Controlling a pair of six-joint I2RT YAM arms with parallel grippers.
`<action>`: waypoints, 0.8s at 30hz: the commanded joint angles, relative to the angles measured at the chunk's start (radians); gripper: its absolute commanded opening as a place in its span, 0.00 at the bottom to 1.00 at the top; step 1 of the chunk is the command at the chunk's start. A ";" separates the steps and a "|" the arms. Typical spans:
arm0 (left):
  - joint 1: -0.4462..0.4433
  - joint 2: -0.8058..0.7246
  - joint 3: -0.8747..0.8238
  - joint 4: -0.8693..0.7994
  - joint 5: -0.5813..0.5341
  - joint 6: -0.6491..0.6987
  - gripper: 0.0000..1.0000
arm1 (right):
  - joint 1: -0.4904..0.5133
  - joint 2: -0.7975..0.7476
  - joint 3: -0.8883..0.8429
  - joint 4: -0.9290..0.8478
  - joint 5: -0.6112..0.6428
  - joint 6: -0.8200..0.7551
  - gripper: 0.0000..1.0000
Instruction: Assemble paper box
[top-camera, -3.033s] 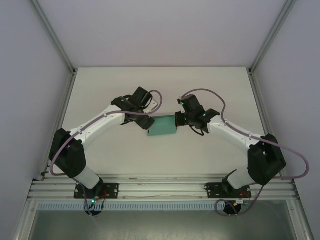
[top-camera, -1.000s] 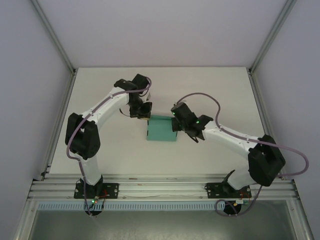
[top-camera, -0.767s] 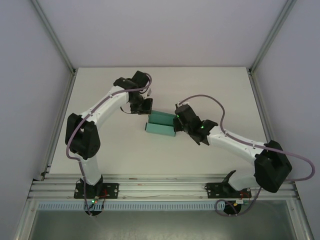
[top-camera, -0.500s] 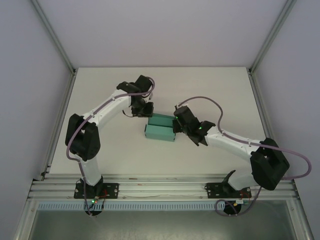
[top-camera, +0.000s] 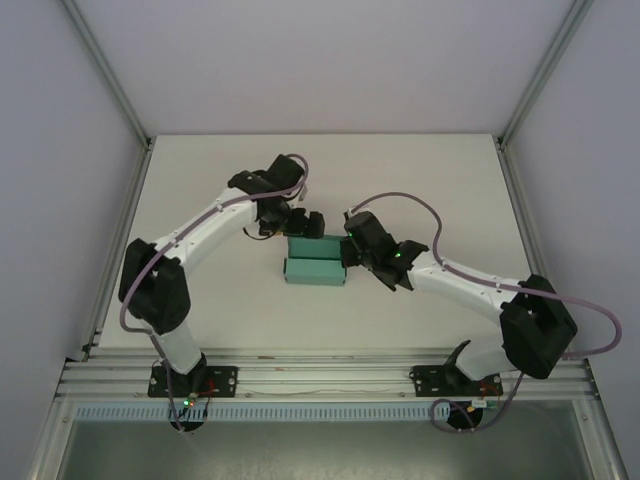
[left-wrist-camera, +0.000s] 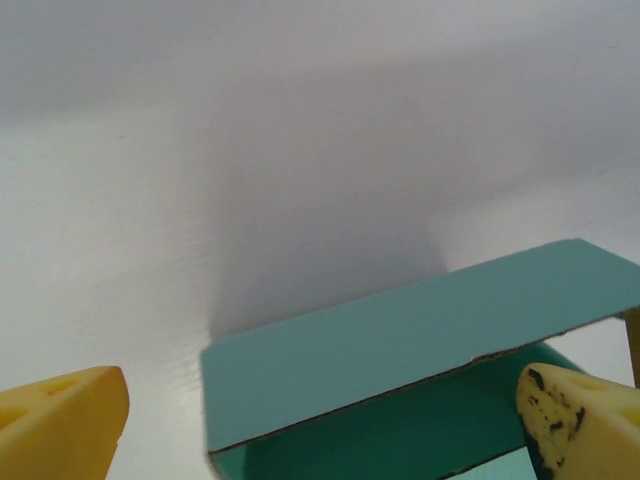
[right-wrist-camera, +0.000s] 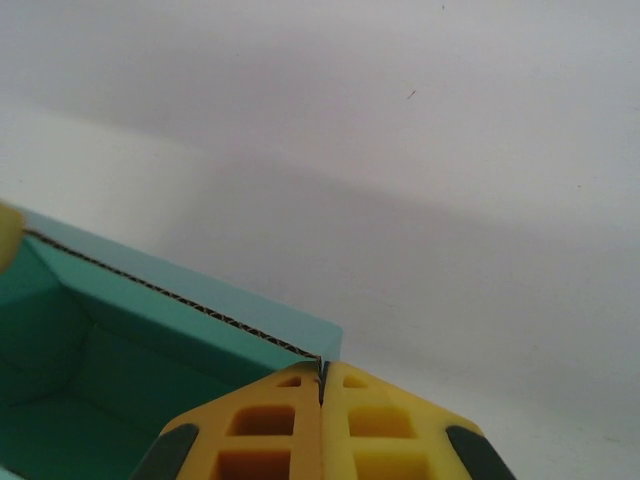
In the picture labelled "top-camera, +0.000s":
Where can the wide aluminium frame rail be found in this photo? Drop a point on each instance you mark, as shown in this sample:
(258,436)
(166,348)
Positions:
(325,370)

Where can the small LED circuit board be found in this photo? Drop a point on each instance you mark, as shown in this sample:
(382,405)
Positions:
(189,401)

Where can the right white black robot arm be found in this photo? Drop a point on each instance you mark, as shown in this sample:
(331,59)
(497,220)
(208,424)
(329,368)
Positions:
(460,292)

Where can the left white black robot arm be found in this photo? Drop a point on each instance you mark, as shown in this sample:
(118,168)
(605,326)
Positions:
(180,350)

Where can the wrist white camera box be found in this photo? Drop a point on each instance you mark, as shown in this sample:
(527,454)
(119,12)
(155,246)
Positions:
(351,213)
(301,194)

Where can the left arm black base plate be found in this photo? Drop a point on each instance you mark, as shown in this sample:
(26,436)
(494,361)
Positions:
(225,380)

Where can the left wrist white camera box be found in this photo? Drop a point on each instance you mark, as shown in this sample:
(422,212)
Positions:
(301,194)

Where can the teal paper box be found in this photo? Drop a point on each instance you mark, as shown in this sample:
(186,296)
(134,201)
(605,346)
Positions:
(312,272)

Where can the aluminium side rail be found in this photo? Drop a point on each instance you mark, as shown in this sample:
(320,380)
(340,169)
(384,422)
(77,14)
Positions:
(117,250)
(532,225)

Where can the grey metal sheet panel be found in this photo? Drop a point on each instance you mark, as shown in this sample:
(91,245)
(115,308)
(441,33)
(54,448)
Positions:
(325,450)

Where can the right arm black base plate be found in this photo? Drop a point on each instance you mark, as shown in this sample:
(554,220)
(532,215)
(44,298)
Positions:
(425,380)

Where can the aluminium corner post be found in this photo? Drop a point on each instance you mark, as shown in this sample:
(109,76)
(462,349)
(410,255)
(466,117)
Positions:
(107,75)
(545,70)

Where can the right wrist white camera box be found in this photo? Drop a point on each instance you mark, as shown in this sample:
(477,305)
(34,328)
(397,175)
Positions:
(351,213)

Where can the small white yellow connector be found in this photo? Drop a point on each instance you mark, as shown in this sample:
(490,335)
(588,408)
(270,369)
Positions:
(480,403)

